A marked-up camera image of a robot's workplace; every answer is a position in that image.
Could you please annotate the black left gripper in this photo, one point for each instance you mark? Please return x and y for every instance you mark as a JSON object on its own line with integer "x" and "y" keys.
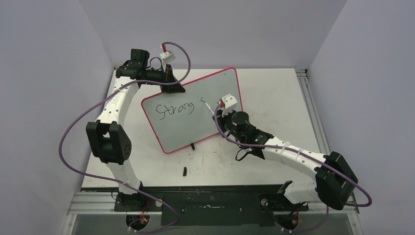
{"x": 172, "y": 88}

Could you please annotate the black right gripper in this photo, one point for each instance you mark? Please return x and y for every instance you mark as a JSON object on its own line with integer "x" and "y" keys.
{"x": 221, "y": 119}

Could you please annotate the white whiteboard marker black cap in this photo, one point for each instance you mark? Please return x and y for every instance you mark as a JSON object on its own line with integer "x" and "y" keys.
{"x": 209, "y": 108}

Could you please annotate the pink framed whiteboard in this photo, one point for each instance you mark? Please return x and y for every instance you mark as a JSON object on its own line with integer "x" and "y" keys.
{"x": 183, "y": 118}

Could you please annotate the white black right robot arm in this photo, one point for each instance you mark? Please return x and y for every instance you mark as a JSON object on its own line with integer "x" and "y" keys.
{"x": 333, "y": 180}

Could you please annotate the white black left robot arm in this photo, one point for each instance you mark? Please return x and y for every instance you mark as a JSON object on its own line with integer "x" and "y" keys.
{"x": 108, "y": 140}

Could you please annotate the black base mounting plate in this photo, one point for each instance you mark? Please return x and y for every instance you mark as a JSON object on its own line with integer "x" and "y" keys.
{"x": 213, "y": 205}

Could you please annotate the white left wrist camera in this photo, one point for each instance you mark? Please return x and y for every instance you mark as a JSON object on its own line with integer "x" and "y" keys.
{"x": 167, "y": 57}

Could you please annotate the aluminium rail right side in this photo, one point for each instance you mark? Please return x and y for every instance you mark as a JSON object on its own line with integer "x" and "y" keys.
{"x": 312, "y": 110}

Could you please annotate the aluminium rail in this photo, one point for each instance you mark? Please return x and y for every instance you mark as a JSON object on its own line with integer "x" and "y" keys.
{"x": 103, "y": 203}
{"x": 312, "y": 110}

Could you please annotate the aluminium front rail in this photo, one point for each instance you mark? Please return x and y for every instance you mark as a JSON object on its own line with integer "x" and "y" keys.
{"x": 103, "y": 203}

